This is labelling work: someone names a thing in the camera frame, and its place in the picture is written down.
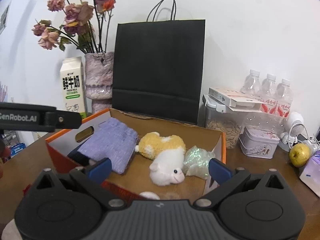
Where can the clear seed storage container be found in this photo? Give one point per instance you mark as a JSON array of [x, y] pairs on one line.
[[220, 118]]

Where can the yellow green pear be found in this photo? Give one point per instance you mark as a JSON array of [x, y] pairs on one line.
[[299, 155]]

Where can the dried pink rose bouquet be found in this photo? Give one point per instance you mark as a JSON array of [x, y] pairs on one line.
[[86, 26]]

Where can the white charger with cables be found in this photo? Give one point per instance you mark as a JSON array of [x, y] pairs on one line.
[[311, 139]]

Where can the white round desk gadget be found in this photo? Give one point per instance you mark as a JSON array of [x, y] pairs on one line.
[[291, 119]]

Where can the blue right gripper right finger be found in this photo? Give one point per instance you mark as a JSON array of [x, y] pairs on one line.
[[219, 172]]

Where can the iridescent plastic wrap bundle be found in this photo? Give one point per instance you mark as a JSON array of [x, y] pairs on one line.
[[196, 162]]

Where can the small purple gift bag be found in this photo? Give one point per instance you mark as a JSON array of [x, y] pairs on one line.
[[311, 174]]

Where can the yellow white plush toy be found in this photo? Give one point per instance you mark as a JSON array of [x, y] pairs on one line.
[[167, 156]]

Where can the lavender woven fabric pouch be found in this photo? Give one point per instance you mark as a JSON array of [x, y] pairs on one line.
[[113, 140]]

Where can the orange pumpkin cardboard box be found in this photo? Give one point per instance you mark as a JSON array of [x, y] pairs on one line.
[[136, 178]]

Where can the white flat cardboard box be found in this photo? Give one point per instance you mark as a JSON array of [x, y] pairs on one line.
[[235, 100]]

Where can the purple textured vase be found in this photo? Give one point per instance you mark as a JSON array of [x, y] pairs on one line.
[[99, 79]]

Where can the person left hand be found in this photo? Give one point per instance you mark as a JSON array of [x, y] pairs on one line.
[[4, 153]]

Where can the clear plastic water bottle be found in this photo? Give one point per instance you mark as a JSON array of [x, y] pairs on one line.
[[284, 97], [252, 84], [266, 94]]

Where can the blue white paper bag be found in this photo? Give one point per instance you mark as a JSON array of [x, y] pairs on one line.
[[16, 148]]

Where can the white floral tin box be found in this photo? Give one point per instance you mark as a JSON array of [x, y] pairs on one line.
[[258, 143]]

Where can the black paper shopping bag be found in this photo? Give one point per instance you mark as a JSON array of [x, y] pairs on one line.
[[158, 67]]

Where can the white green milk carton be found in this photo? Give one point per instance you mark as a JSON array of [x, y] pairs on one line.
[[72, 80]]

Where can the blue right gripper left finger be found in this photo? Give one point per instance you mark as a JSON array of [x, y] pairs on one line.
[[100, 171]]

